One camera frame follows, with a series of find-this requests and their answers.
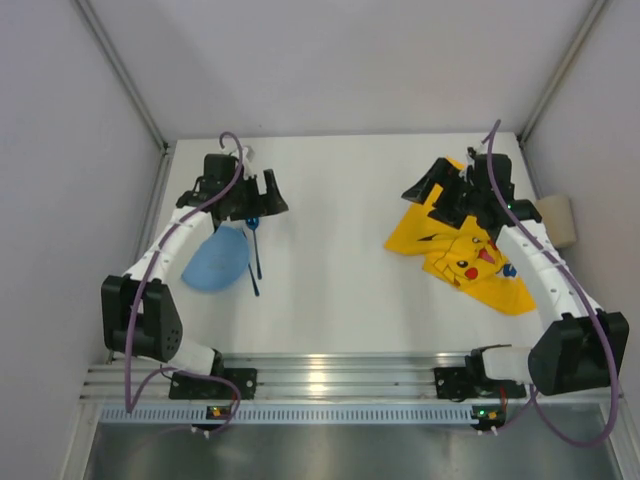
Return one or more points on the blue metallic spoon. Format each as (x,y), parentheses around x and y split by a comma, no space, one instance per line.
(253,225)

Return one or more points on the aluminium mounting rail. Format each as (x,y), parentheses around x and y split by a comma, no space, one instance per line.
(311,377)

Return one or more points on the beige paper cup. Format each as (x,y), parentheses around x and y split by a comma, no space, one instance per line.
(558,218)

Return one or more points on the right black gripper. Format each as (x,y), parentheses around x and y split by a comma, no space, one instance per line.
(451,195)

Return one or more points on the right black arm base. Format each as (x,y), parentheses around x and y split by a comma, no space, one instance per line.
(457,384)

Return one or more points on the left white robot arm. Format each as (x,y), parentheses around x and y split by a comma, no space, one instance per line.
(140,313)

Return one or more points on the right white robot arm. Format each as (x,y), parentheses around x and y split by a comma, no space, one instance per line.
(579,345)

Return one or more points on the blue metallic fork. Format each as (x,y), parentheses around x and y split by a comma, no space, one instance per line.
(253,281)

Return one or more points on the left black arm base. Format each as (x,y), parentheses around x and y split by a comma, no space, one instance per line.
(189,388)

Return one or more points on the yellow Pikachu cloth placemat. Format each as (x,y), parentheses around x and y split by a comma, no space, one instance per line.
(466,258)

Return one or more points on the perforated cable duct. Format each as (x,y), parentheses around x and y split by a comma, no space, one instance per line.
(314,414)

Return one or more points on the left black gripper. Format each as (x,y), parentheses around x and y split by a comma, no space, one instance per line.
(257,195)

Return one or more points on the left aluminium frame post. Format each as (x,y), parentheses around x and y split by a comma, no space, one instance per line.
(97,30)

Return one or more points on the light blue plate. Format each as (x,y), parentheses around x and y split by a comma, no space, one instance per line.
(219,261)

